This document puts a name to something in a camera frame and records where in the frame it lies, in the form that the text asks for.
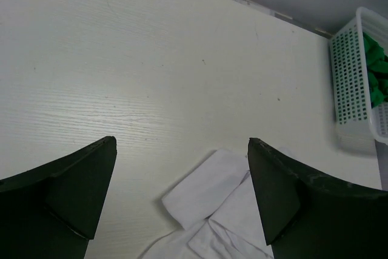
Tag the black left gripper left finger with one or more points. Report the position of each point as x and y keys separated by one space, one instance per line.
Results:
x=53 y=211

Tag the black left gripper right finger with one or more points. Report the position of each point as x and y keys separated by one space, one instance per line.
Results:
x=306 y=213

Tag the white t shirt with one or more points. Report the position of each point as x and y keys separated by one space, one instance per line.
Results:
x=216 y=209

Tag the white plastic basket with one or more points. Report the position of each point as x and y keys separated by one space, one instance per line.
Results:
x=358 y=125

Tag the green t shirt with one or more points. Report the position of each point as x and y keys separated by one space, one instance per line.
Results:
x=376 y=62

